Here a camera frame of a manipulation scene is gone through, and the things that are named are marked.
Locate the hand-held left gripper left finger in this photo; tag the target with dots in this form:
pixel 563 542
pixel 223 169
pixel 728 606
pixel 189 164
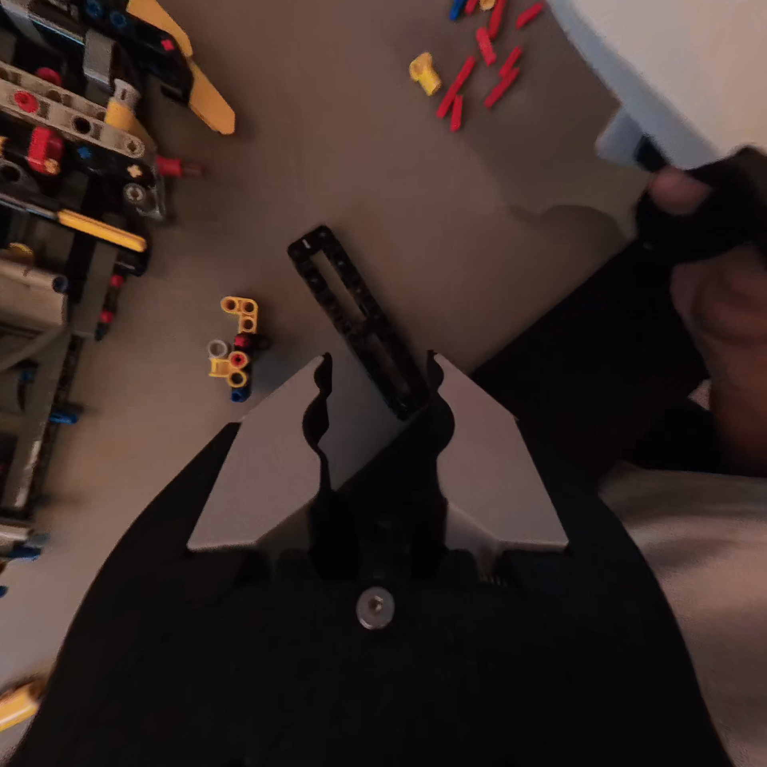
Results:
pixel 257 479

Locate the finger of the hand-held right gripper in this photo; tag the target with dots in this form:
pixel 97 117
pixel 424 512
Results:
pixel 659 60

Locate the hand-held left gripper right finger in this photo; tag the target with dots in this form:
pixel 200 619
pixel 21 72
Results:
pixel 503 479

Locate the blue lego pin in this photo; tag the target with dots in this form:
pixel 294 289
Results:
pixel 239 394

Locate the black lego beam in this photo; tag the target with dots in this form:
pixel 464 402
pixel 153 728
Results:
pixel 260 343

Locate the grey lego connector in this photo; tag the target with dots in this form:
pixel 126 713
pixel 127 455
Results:
pixel 217 347

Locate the pile of red blue pins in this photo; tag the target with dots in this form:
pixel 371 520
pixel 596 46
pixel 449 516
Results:
pixel 461 78

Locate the lego car model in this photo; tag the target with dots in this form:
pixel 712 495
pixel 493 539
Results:
pixel 60 108

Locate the person's right forearm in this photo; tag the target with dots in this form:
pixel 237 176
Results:
pixel 743 419

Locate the person's right hand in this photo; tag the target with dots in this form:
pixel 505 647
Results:
pixel 725 311

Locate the black perforated chair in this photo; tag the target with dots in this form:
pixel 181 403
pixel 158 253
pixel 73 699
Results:
pixel 569 359

